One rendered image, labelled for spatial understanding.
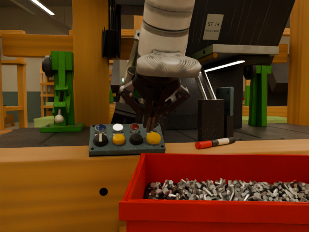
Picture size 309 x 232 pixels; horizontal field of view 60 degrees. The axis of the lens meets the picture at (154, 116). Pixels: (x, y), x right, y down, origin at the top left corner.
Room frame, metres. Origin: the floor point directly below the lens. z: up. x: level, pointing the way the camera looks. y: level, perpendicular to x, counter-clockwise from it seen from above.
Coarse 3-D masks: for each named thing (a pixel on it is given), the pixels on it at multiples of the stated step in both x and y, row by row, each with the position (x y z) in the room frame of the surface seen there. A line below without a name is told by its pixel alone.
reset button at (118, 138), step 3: (114, 135) 0.52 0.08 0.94; (117, 135) 0.52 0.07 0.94; (120, 135) 0.52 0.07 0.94; (123, 135) 0.53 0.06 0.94; (114, 138) 0.52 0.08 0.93; (117, 138) 0.52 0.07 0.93; (120, 138) 0.52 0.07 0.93; (123, 138) 0.52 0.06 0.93; (114, 141) 0.52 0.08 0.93; (117, 141) 0.52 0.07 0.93; (120, 141) 0.52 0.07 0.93; (123, 141) 0.52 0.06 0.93
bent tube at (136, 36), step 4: (136, 32) 0.84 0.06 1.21; (136, 36) 0.82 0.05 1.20; (136, 40) 0.82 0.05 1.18; (136, 44) 0.84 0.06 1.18; (132, 48) 0.86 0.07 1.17; (136, 48) 0.85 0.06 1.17; (132, 52) 0.87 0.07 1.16; (136, 52) 0.86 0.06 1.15; (132, 56) 0.87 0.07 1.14; (136, 56) 0.87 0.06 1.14; (132, 60) 0.88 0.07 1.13; (136, 60) 0.88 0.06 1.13; (128, 64) 0.89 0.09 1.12; (132, 64) 0.88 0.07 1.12; (124, 80) 0.88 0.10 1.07; (120, 96) 0.82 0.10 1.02; (120, 100) 0.80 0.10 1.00; (124, 100) 0.79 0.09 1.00; (128, 104) 0.80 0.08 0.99
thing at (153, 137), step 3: (153, 132) 0.54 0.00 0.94; (147, 135) 0.53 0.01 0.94; (150, 135) 0.53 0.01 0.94; (153, 135) 0.53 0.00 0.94; (156, 135) 0.53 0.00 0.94; (159, 135) 0.54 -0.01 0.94; (147, 138) 0.53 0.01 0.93; (150, 138) 0.53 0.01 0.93; (153, 138) 0.53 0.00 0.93; (156, 138) 0.53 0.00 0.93; (159, 138) 0.53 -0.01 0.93; (150, 141) 0.52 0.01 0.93; (153, 141) 0.53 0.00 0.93; (156, 141) 0.53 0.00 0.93; (159, 141) 0.53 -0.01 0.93
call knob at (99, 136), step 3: (96, 135) 0.52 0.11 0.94; (99, 135) 0.52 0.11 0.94; (102, 135) 0.52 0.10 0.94; (105, 135) 0.52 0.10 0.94; (96, 138) 0.51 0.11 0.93; (99, 138) 0.51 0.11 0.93; (102, 138) 0.51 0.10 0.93; (105, 138) 0.52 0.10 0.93; (96, 141) 0.51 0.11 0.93; (99, 141) 0.51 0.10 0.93; (102, 141) 0.51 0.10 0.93; (105, 141) 0.51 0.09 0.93; (99, 144) 0.51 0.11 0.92; (102, 144) 0.51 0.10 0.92
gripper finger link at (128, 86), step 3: (126, 84) 0.46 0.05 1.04; (129, 84) 0.46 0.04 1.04; (120, 87) 0.46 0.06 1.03; (123, 87) 0.46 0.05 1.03; (126, 87) 0.46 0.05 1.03; (129, 87) 0.46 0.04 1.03; (132, 87) 0.46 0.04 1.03; (129, 90) 0.46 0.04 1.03; (132, 90) 0.46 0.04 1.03; (129, 93) 0.46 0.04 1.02; (132, 93) 0.47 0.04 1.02
